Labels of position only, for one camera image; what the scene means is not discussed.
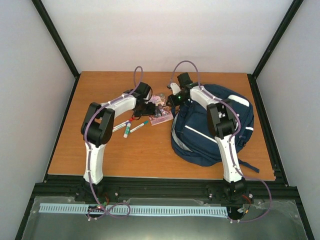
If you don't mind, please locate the pink illustrated paperback book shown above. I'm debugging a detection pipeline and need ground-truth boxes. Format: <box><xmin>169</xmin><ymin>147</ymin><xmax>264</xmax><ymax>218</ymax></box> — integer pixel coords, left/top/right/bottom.
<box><xmin>149</xmin><ymin>93</ymin><xmax>174</xmax><ymax>126</ymax></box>

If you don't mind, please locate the white green glue stick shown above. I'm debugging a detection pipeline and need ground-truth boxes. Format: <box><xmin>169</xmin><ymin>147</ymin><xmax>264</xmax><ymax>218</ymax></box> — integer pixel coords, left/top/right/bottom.
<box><xmin>123</xmin><ymin>121</ymin><xmax>132</xmax><ymax>138</ymax></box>

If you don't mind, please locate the navy blue student backpack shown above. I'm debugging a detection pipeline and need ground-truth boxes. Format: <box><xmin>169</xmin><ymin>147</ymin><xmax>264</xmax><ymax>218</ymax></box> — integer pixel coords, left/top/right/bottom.
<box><xmin>171</xmin><ymin>84</ymin><xmax>254</xmax><ymax>167</ymax></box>

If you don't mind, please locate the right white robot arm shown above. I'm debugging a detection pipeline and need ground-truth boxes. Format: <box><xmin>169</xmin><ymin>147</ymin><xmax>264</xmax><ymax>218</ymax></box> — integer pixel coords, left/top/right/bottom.
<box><xmin>166</xmin><ymin>72</ymin><xmax>246</xmax><ymax>203</ymax></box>

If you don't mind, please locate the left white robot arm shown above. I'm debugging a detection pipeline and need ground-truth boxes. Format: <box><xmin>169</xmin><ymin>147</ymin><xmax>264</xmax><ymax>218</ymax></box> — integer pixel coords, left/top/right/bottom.
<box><xmin>80</xmin><ymin>82</ymin><xmax>156</xmax><ymax>202</ymax></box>

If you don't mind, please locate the teal capped marker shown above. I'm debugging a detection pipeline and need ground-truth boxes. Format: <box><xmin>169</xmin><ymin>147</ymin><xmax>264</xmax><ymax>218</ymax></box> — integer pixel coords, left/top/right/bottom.
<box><xmin>129</xmin><ymin>120</ymin><xmax>149</xmax><ymax>134</ymax></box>

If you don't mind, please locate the red capped marker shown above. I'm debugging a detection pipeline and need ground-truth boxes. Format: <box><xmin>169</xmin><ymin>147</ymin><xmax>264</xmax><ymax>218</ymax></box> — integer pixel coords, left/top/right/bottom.
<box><xmin>112</xmin><ymin>118</ymin><xmax>133</xmax><ymax>132</ymax></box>

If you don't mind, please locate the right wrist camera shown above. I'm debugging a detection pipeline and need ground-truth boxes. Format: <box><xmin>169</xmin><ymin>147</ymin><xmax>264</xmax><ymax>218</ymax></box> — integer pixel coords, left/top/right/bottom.
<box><xmin>167</xmin><ymin>82</ymin><xmax>181</xmax><ymax>95</ymax></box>

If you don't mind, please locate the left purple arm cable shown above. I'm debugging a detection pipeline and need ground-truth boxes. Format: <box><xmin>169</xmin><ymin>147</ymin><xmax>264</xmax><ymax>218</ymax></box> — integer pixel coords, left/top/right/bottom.
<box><xmin>84</xmin><ymin>65</ymin><xmax>144</xmax><ymax>222</ymax></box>

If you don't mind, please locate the left black frame post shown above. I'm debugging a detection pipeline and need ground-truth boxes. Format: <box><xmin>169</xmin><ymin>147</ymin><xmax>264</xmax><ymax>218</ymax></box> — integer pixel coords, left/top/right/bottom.
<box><xmin>31</xmin><ymin>0</ymin><xmax>80</xmax><ymax>79</ymax></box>

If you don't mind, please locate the black frame post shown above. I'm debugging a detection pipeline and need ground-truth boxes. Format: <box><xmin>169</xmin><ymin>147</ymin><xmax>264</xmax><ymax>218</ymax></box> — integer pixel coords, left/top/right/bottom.
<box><xmin>31</xmin><ymin>0</ymin><xmax>80</xmax><ymax>79</ymax></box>
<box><xmin>251</xmin><ymin>0</ymin><xmax>305</xmax><ymax>78</ymax></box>

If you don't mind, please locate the black aluminium frame base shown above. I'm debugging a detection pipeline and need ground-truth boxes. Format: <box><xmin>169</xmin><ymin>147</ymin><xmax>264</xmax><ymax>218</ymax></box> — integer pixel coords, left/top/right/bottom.
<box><xmin>16</xmin><ymin>73</ymin><xmax>314</xmax><ymax>240</ymax></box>

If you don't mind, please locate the light blue slotted cable duct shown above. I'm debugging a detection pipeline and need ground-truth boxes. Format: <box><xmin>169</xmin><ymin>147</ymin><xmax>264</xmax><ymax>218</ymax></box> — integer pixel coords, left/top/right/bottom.
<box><xmin>38</xmin><ymin>203</ymin><xmax>228</xmax><ymax>218</ymax></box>

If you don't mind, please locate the right black frame post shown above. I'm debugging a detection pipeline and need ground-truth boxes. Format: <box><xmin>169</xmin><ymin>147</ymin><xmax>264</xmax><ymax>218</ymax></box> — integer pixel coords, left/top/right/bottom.
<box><xmin>251</xmin><ymin>0</ymin><xmax>305</xmax><ymax>78</ymax></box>

